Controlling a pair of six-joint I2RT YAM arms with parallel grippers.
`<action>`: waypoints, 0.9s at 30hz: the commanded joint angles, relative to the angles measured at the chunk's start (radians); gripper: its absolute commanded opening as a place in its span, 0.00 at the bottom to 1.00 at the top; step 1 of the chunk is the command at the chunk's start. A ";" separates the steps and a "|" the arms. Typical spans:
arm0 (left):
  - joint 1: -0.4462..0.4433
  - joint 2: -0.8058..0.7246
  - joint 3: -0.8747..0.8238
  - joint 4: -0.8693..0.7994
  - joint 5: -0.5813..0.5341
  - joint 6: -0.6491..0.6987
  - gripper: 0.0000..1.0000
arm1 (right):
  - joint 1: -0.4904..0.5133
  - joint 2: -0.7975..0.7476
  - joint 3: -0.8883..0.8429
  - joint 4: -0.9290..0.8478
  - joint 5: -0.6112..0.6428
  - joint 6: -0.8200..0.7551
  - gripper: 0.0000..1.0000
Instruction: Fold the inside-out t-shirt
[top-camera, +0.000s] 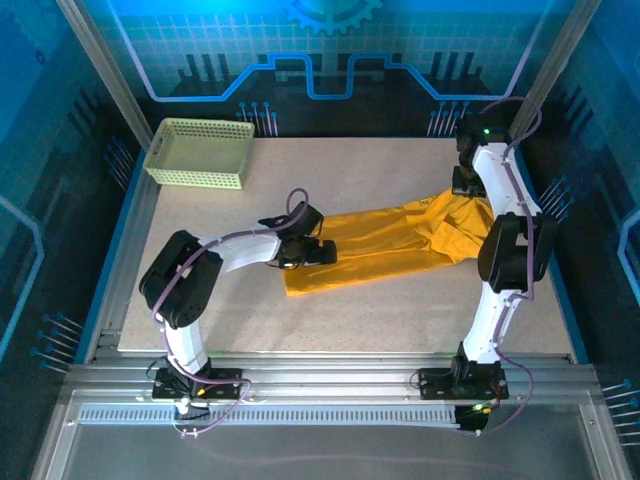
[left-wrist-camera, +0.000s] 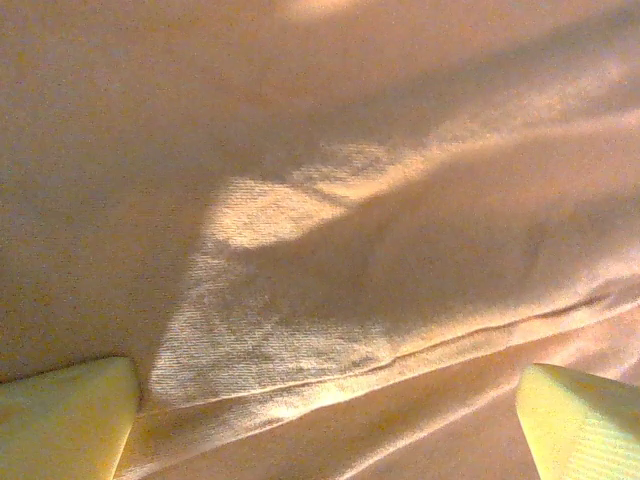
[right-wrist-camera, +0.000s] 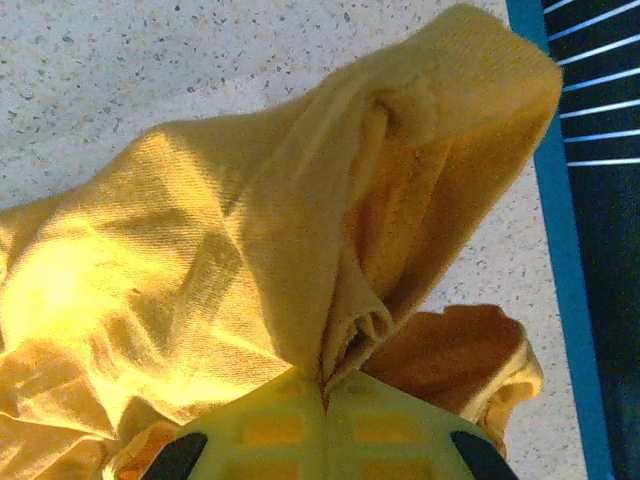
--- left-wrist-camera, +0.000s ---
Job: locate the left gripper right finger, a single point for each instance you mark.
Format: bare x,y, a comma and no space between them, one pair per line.
585,430

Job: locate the orange t-shirt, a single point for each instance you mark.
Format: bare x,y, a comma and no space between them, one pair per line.
320,150

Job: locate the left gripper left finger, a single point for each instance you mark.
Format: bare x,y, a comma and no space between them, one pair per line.
60,425

